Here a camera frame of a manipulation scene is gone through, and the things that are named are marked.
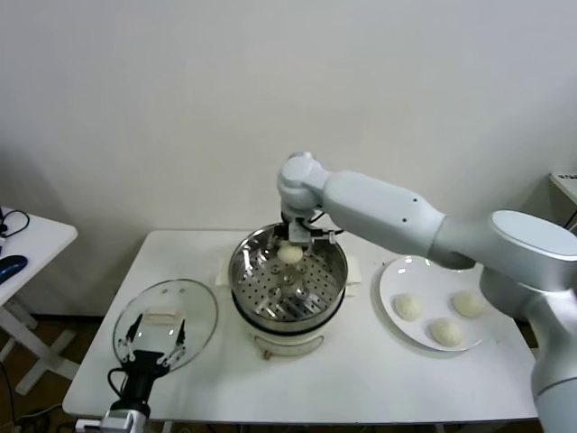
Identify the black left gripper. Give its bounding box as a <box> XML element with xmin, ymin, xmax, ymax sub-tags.
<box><xmin>114</xmin><ymin>313</ymin><xmax>188</xmax><ymax>407</ymax></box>

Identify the white steamed baozi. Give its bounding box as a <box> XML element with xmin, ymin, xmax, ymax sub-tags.
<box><xmin>452</xmin><ymin>290</ymin><xmax>487</xmax><ymax>318</ymax></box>
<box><xmin>277</xmin><ymin>242</ymin><xmax>303</xmax><ymax>265</ymax></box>
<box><xmin>428</xmin><ymin>318</ymin><xmax>464</xmax><ymax>348</ymax></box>
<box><xmin>393</xmin><ymin>292</ymin><xmax>424</xmax><ymax>322</ymax></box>

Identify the round glass pot lid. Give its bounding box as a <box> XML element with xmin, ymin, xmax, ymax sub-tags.
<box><xmin>112</xmin><ymin>279</ymin><xmax>220</xmax><ymax>373</ymax></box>

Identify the stainless steel steamer basket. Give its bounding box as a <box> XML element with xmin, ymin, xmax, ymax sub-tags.
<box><xmin>215</xmin><ymin>223</ymin><xmax>364</xmax><ymax>333</ymax></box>

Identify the cream electric cooker base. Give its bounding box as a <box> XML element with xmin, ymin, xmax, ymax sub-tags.
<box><xmin>232</xmin><ymin>283</ymin><xmax>357</xmax><ymax>362</ymax></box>

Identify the white round plate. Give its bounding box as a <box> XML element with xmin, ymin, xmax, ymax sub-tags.
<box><xmin>378</xmin><ymin>255</ymin><xmax>490</xmax><ymax>354</ymax></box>

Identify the white side table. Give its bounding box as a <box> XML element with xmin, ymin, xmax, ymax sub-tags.
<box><xmin>0</xmin><ymin>207</ymin><xmax>78</xmax><ymax>398</ymax></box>

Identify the blue computer mouse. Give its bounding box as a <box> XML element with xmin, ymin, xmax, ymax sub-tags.
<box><xmin>0</xmin><ymin>255</ymin><xmax>28</xmax><ymax>284</ymax></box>

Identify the white table with label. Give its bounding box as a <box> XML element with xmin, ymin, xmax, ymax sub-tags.
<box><xmin>548</xmin><ymin>170</ymin><xmax>577</xmax><ymax>226</ymax></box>

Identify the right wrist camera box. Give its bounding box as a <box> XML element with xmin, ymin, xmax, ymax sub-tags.
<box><xmin>288</xmin><ymin>218</ymin><xmax>313</xmax><ymax>247</ymax></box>

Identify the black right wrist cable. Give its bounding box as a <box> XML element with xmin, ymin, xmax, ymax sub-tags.
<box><xmin>308</xmin><ymin>209</ymin><xmax>346</xmax><ymax>243</ymax></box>

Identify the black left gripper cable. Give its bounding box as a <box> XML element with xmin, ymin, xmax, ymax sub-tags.
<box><xmin>107</xmin><ymin>367</ymin><xmax>136</xmax><ymax>407</ymax></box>

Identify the thin black looped cable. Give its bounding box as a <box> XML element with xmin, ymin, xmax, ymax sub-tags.
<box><xmin>0</xmin><ymin>209</ymin><xmax>31</xmax><ymax>240</ymax></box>

